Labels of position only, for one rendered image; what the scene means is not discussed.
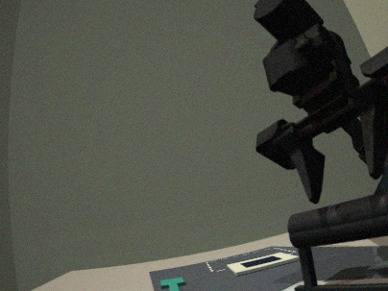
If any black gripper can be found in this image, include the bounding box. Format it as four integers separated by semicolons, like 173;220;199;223
256;46;388;205

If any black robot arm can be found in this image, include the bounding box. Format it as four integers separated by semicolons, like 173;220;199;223
254;0;367;165

